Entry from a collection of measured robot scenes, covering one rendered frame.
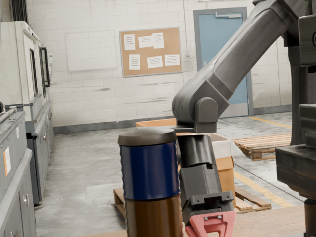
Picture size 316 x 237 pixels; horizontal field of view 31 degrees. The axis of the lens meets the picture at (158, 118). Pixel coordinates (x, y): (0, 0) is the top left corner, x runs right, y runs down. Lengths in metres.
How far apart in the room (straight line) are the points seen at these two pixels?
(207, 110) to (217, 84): 0.05
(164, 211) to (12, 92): 4.85
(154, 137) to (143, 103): 11.12
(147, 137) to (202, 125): 0.53
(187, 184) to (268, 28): 0.29
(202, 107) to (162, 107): 10.67
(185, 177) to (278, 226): 0.35
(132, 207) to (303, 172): 0.24
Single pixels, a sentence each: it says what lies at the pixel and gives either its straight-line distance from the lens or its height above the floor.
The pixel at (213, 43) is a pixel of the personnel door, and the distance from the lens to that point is 11.72.
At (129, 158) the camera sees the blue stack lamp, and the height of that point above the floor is 1.18.
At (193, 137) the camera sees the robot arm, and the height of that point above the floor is 1.12.
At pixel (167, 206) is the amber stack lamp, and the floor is 1.15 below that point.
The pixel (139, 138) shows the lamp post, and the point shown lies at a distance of 0.36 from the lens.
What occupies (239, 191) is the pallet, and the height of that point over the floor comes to 0.14.
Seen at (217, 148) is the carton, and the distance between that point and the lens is 4.14.
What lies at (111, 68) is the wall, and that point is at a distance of 11.39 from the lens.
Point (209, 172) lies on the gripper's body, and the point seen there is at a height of 1.07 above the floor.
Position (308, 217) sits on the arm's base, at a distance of 1.06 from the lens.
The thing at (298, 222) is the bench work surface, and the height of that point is 0.90.
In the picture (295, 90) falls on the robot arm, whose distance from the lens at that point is 1.02.
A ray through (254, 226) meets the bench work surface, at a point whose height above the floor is 0.90.
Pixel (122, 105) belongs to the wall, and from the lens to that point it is 11.43.
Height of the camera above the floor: 1.24
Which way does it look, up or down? 6 degrees down
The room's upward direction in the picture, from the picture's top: 5 degrees counter-clockwise
